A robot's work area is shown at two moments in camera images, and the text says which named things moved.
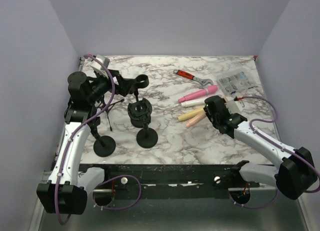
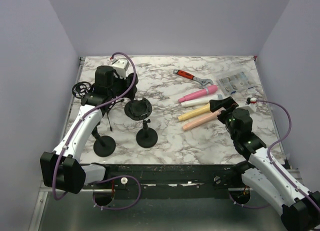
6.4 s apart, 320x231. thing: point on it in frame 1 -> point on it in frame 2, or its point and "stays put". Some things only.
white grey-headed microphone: x=193 y=103 stays put
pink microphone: x=211 y=89 stays put
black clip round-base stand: x=104 y=146 stays put
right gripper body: x=210 y=116 -> x=225 y=116
